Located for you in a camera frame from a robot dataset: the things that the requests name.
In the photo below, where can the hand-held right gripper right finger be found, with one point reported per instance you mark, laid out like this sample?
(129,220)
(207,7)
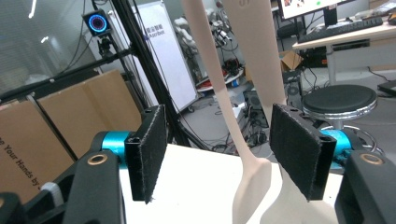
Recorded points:
(295,149)

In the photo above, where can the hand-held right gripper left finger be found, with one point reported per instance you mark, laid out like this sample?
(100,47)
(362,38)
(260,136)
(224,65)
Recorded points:
(149,155)

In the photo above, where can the beige slotted spatula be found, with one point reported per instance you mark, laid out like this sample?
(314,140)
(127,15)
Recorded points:
(258,56)

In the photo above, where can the wooden slotted spatula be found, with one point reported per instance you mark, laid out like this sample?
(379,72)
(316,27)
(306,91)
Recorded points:
(205,62)

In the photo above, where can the white foam mat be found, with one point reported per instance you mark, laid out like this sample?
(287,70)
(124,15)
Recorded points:
(186,186)

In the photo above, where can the black round stool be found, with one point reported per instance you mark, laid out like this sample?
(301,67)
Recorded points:
(339,99)

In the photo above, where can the cardboard boxes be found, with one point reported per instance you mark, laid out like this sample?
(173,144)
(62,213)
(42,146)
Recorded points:
(93,109)

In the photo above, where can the round white table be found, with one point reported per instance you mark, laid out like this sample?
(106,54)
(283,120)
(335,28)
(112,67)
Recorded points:
(232,82)

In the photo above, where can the white banner board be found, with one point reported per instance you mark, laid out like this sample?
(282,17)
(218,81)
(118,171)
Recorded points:
(174,62)

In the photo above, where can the brown cardboard sheet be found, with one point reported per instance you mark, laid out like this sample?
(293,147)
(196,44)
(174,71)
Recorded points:
(31,149)

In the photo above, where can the black keyboard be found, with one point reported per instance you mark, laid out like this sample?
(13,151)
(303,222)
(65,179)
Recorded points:
(339,29)

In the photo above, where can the wooden desk with metal legs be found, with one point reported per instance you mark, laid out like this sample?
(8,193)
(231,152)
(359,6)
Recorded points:
(358,34)

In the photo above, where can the computer monitor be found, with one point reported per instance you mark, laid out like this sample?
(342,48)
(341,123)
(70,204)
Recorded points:
(311,7)

